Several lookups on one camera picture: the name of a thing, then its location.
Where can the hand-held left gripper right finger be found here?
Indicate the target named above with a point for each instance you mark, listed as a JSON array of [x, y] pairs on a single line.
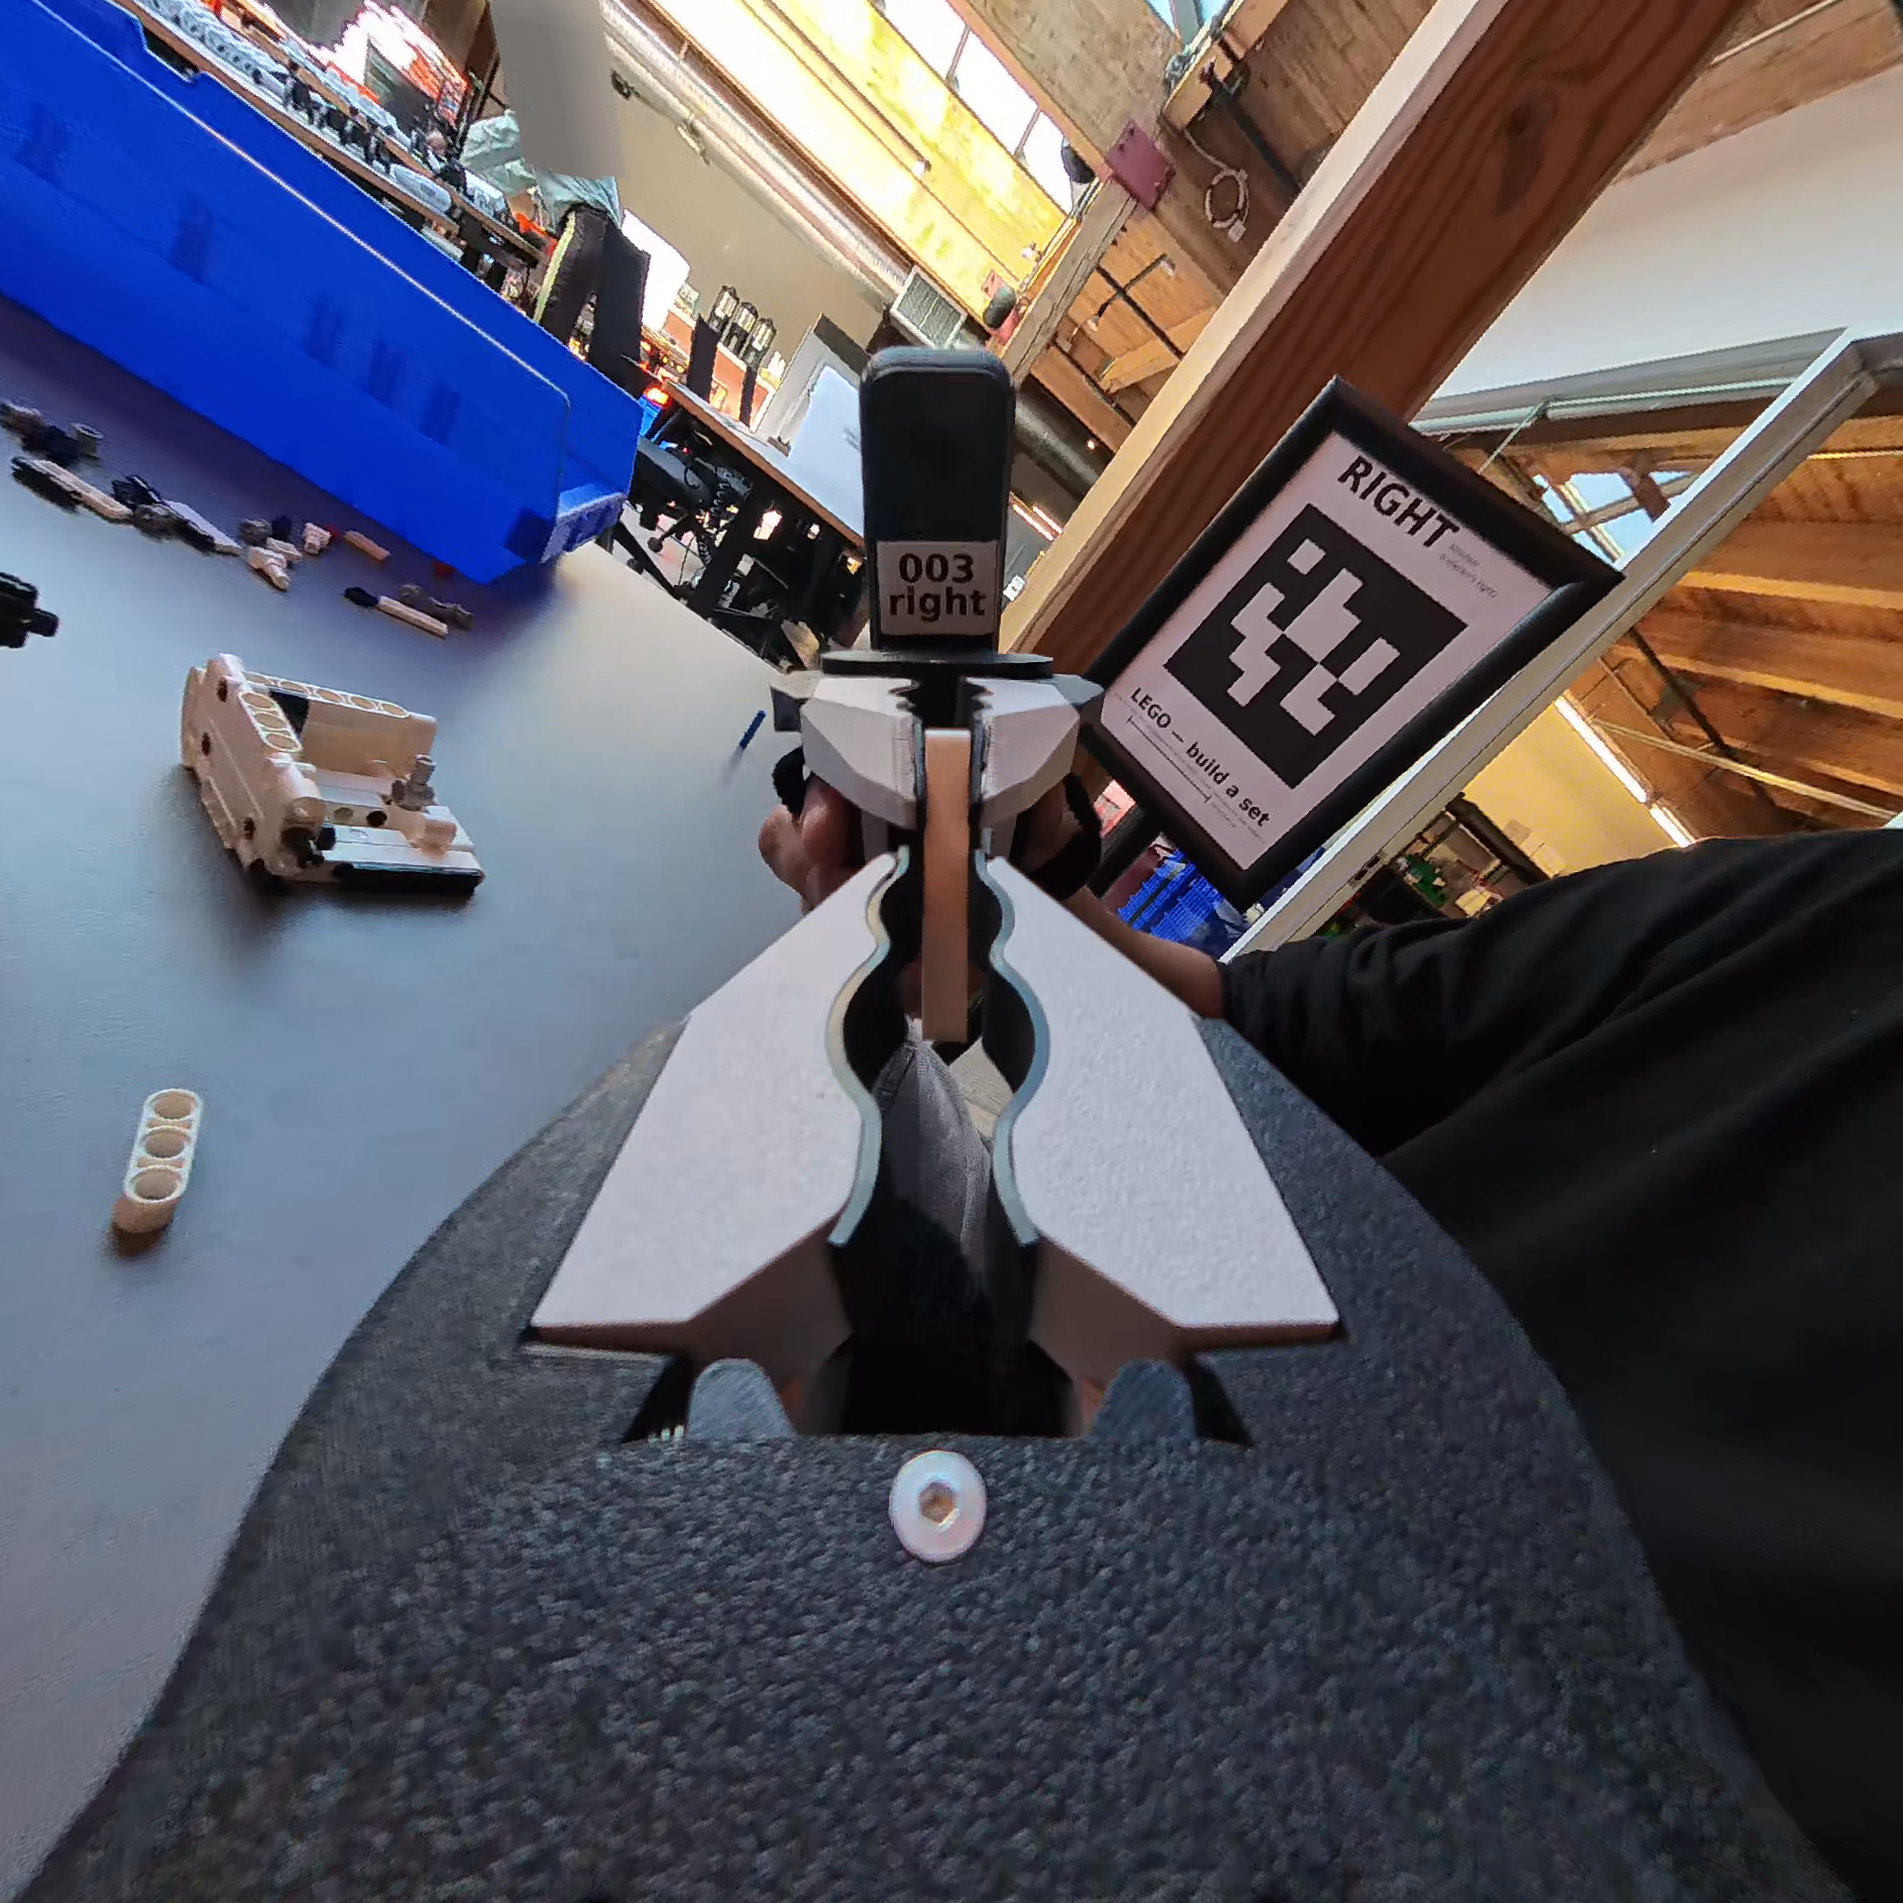
[[1160, 1161]]

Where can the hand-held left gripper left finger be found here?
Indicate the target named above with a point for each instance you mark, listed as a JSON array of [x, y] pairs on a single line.
[[715, 1161]]

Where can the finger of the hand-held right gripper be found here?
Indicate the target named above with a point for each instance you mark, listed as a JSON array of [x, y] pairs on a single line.
[[854, 736], [1033, 736]]

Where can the thin white lego beam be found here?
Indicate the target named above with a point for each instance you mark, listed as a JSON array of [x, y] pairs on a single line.
[[948, 894]]

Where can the person's right forearm black sleeve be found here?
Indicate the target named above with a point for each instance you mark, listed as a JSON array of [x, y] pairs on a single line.
[[1636, 1189]]

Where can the white three-hole lego beam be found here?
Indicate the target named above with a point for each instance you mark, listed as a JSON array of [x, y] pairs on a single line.
[[161, 1161]]

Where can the small white lego assembly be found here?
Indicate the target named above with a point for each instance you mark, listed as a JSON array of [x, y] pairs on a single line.
[[298, 773]]

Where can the scattered small lego pieces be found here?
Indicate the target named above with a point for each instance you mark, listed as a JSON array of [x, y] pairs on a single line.
[[163, 520]]

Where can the person's right hand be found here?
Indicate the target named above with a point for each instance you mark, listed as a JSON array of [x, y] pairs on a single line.
[[791, 854]]

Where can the background work table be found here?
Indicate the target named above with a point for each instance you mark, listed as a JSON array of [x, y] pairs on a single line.
[[743, 448]]

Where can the black framed marker sign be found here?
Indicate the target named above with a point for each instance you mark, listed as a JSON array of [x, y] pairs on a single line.
[[1338, 656]]

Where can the red fire alarm box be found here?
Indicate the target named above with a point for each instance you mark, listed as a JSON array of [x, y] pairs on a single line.
[[1138, 163]]

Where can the blue plastic bin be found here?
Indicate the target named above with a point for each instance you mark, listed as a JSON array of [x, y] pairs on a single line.
[[298, 267]]

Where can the cluttered workbench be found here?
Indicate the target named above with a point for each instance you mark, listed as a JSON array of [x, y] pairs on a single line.
[[327, 90]]

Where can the white framed glass partition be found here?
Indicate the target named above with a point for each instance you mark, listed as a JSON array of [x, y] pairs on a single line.
[[1754, 448]]

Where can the white wall vent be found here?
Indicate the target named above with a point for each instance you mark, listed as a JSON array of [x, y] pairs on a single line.
[[929, 309]]

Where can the wooden support post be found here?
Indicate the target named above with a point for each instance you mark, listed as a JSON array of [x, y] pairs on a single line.
[[1412, 223]]

